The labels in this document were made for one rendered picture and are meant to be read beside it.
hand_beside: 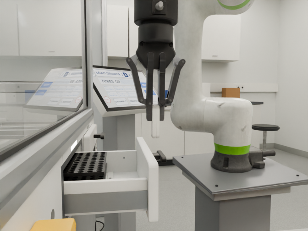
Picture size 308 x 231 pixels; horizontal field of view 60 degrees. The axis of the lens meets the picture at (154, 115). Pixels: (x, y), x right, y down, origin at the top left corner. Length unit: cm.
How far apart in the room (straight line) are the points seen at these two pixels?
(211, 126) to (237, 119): 9
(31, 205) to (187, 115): 71
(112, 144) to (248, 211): 84
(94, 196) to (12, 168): 26
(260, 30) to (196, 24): 434
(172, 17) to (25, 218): 43
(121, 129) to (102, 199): 104
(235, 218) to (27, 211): 77
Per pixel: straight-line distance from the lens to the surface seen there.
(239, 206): 98
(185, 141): 382
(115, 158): 74
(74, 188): 51
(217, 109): 93
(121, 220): 168
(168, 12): 56
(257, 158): 104
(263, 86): 519
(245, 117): 95
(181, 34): 98
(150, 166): 48
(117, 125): 150
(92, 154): 69
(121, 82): 153
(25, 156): 31
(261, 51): 525
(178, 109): 96
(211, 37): 438
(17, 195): 28
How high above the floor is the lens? 106
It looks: 5 degrees down
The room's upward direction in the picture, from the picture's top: straight up
